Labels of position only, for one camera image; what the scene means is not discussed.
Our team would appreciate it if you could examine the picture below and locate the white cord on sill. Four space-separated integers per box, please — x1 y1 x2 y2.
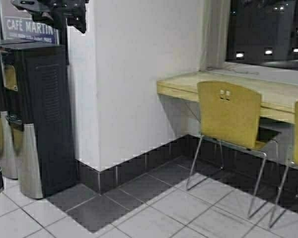
225 68 260 75

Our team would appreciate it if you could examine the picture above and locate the long wooden counter table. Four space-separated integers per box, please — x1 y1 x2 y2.
156 72 298 124

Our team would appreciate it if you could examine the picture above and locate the black water dispenser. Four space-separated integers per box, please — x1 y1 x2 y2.
0 42 77 199

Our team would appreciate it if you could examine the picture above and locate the cafe martin wall sign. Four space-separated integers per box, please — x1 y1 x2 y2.
0 0 60 44

